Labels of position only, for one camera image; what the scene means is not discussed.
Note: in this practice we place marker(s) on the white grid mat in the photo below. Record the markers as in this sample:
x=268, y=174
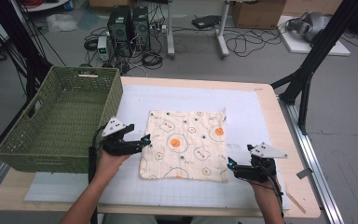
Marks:
x=174, y=96

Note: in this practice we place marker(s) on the wide black computer tower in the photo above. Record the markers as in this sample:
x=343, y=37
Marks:
x=119, y=29

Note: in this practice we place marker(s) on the cream egg-print cloth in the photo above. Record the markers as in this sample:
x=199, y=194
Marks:
x=186, y=146

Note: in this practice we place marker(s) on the person's left hand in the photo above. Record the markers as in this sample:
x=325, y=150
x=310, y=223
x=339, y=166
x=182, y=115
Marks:
x=108, y=168

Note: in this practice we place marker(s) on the person's right hand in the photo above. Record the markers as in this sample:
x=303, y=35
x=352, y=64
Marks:
x=268, y=191

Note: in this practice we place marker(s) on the narrow black computer tower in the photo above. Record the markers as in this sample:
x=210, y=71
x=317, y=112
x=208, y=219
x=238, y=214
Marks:
x=141, y=28

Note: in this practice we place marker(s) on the white desk leg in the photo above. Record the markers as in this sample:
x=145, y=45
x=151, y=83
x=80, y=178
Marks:
x=222, y=34
x=170, y=31

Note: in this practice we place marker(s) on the long aluminium rail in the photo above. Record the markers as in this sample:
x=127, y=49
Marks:
x=313, y=161

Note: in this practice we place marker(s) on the clear plastic bag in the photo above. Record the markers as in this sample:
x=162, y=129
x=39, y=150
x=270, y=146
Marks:
x=60, y=23

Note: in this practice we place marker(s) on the thin wooden stick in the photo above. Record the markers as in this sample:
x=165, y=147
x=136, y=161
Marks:
x=296, y=200

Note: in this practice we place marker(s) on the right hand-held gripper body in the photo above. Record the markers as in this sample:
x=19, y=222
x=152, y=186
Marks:
x=258, y=171

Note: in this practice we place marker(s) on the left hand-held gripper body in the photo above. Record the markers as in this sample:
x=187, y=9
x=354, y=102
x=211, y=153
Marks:
x=118, y=147

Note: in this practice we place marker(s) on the green woven plastic basket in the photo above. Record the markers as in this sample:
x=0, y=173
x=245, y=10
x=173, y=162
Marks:
x=65, y=124

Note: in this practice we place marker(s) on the flat black device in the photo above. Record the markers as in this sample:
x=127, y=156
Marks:
x=205, y=21

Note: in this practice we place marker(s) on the large brown cardboard box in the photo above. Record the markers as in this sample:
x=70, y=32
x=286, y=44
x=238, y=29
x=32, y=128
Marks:
x=258, y=14

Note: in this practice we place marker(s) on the small white power supply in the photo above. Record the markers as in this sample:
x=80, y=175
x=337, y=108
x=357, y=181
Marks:
x=103, y=46

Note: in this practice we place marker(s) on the white floor board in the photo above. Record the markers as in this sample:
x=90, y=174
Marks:
x=295, y=43

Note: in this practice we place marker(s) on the person's trousers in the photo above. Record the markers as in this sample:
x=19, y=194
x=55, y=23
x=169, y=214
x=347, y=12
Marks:
x=130, y=220

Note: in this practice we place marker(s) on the small grey metal bracket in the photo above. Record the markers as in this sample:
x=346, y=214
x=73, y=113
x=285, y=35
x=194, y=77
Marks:
x=304, y=173

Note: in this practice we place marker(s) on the grey headset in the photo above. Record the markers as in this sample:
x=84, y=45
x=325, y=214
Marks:
x=310, y=25

